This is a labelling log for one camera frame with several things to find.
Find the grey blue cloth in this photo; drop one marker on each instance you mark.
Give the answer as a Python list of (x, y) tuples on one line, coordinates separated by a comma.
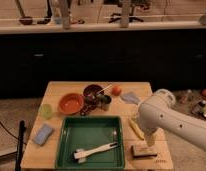
[(130, 97)]

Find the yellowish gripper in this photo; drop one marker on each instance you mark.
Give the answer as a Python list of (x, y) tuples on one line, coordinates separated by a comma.
[(150, 139)]

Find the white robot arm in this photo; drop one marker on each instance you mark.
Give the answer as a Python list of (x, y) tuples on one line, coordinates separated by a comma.
[(156, 112)]

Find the blue sponge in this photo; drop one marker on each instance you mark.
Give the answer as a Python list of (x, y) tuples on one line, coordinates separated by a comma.
[(43, 134)]

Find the whiteboard eraser with wooden top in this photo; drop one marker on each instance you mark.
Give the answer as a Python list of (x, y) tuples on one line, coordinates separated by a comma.
[(141, 151)]

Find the white spatula brush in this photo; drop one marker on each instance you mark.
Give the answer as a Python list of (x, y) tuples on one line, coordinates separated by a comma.
[(105, 147)]

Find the black stand with cable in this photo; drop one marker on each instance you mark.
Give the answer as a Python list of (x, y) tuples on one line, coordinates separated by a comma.
[(15, 153)]

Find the wooden chopstick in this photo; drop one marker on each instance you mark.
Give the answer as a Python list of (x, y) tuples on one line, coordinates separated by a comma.
[(103, 89)]

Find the dark grape cluster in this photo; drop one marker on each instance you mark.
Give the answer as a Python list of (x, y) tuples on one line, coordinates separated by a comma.
[(86, 110)]

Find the green translucent cup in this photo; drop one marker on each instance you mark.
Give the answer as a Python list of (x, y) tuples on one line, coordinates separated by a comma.
[(46, 111)]

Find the orange fruit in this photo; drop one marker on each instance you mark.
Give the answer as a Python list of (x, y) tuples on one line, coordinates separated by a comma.
[(116, 90)]

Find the dark maroon bowl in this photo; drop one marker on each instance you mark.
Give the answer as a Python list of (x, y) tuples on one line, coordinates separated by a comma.
[(91, 91)]

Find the orange red bowl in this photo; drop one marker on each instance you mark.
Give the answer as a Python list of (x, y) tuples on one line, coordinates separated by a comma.
[(70, 103)]

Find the green plastic tray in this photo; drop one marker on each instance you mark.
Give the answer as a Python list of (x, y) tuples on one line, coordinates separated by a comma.
[(88, 133)]

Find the dark green mug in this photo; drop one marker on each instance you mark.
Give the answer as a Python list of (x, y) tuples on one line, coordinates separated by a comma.
[(104, 101)]

